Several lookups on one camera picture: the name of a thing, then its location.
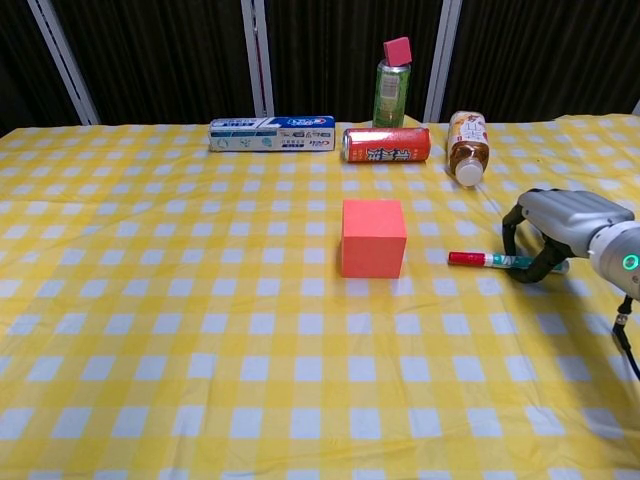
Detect red capped marker pen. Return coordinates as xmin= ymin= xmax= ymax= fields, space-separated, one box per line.
xmin=447 ymin=250 xmax=570 ymax=275

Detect blue white toothpaste box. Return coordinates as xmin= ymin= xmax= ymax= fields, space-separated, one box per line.
xmin=207 ymin=115 xmax=336 ymax=153

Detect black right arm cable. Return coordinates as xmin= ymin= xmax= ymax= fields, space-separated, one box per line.
xmin=612 ymin=294 xmax=640 ymax=384

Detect orange foam cube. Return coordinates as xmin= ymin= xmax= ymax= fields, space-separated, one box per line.
xmin=341 ymin=198 xmax=406 ymax=280

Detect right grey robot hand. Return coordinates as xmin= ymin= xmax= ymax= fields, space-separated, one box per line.
xmin=502 ymin=188 xmax=636 ymax=285

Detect green spray can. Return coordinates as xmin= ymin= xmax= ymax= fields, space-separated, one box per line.
xmin=372 ymin=58 xmax=412 ymax=129

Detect black pleated curtain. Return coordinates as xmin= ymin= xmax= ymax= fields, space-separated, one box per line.
xmin=0 ymin=0 xmax=640 ymax=137

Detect tea bottle with white cap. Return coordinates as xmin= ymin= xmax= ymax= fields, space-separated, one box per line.
xmin=445 ymin=110 xmax=491 ymax=189

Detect small pink foam cube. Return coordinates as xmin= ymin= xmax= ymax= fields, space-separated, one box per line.
xmin=382 ymin=36 xmax=414 ymax=67

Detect yellow checkered tablecloth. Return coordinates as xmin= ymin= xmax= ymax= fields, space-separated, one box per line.
xmin=0 ymin=113 xmax=640 ymax=480

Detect red drink can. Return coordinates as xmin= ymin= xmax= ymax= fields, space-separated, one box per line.
xmin=340 ymin=126 xmax=432 ymax=164

